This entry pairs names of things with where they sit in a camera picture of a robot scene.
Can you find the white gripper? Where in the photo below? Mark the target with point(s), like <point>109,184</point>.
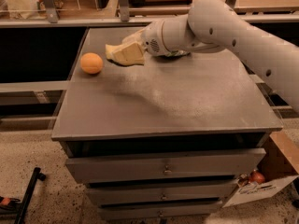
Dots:
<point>152,37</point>

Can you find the yellow sponge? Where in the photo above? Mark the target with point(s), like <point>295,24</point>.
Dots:
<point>114,53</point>

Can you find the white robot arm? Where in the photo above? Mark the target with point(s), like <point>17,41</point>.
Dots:
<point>210,26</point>

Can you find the green crumpled chip bag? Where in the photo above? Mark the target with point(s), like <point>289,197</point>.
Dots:
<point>178,53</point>

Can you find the orange fruit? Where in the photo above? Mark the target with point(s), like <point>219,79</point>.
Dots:
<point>91,63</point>

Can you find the grey drawer cabinet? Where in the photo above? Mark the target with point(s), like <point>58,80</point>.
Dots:
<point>201,115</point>

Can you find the top drawer knob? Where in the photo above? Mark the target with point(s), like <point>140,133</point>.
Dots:
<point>167,171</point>

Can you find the red onion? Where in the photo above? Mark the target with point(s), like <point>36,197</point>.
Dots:
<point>256,176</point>

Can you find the cardboard box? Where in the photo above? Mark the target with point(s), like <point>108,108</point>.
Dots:
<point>280,167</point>

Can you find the black metal stand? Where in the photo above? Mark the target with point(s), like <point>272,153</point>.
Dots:
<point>16,208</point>

